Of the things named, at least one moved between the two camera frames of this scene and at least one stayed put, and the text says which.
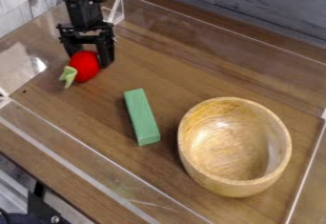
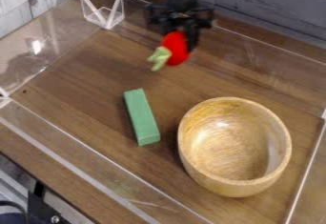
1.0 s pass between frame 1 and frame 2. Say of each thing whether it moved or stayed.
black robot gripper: moved
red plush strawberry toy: moved
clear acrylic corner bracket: stayed
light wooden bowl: stayed
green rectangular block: stayed
